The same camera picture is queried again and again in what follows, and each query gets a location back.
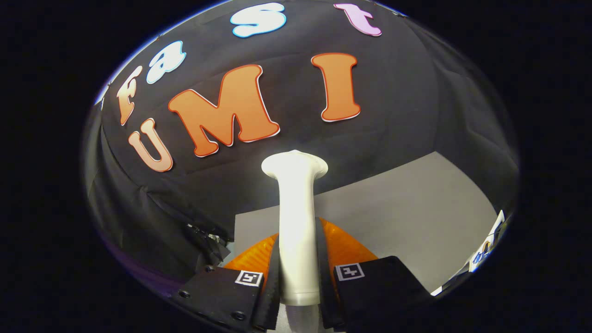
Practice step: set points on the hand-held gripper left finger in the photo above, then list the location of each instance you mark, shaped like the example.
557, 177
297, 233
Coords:
274, 286

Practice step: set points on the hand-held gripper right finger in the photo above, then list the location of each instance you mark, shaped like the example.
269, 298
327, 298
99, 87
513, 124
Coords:
323, 286

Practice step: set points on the white garment steamer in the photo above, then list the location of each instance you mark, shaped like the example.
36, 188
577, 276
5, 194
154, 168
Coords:
296, 222

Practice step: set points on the white cabinet with dark top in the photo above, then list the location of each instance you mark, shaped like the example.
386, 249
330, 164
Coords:
416, 217

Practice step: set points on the white tray of small items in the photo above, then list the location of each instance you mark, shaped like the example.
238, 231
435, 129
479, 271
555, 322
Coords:
485, 247

